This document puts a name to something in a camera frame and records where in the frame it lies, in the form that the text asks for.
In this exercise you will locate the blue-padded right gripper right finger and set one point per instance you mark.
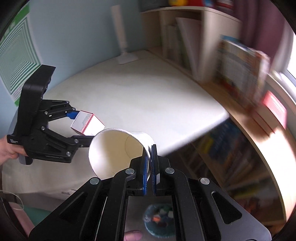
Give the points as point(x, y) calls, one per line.
point(201, 210)

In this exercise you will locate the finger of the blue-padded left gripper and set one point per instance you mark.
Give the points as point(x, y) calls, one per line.
point(72, 115)
point(83, 141)

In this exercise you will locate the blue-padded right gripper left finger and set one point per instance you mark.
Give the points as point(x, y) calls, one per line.
point(97, 210)

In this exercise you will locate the red and white small box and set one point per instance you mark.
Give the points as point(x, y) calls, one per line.
point(87, 124)

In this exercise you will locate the white paper cup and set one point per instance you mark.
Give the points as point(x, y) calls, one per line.
point(112, 149)

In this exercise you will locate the left hand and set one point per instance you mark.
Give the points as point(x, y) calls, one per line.
point(10, 151)

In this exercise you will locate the right hand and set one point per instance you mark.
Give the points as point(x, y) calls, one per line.
point(133, 235)

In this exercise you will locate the white desk lamp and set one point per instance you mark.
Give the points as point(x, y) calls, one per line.
point(125, 56)

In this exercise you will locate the wooden bookshelf with books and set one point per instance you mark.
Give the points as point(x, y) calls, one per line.
point(188, 37)

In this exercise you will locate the stacked books on sill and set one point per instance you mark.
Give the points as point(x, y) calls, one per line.
point(242, 71)

